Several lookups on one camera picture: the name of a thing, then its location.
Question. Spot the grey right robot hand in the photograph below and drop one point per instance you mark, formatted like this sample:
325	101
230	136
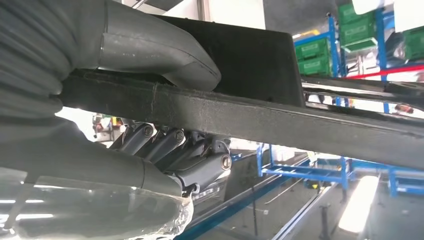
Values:
99	205

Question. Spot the blue metal beam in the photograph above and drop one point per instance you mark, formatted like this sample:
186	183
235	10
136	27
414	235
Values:
225	212

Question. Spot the green plastic crate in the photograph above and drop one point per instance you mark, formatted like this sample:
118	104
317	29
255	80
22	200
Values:
356	30
311	49
414	44
314	67

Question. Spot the blue rack with green crates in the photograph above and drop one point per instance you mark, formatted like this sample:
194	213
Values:
333	49

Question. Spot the red barrier belt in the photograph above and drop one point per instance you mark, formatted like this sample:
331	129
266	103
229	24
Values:
397	70

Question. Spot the blue metal frame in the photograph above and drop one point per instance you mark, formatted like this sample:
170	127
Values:
407	189
298	172

